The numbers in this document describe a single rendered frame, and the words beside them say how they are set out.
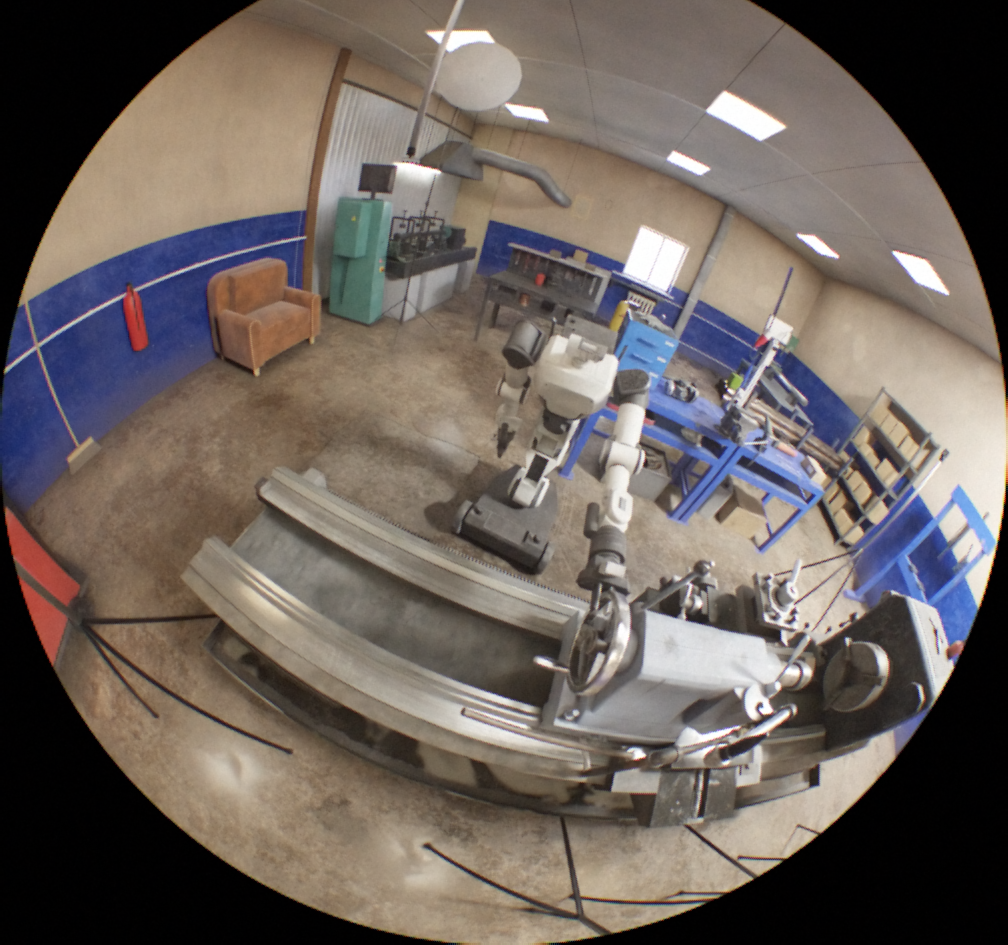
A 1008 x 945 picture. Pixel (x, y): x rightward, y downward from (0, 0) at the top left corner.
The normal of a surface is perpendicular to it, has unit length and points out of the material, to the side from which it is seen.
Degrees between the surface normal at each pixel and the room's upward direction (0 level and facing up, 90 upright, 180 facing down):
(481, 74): 112
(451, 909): 0
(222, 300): 90
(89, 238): 90
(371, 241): 90
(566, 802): 0
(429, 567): 0
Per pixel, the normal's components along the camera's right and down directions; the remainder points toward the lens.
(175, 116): 0.93, 0.37
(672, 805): 0.26, -0.74
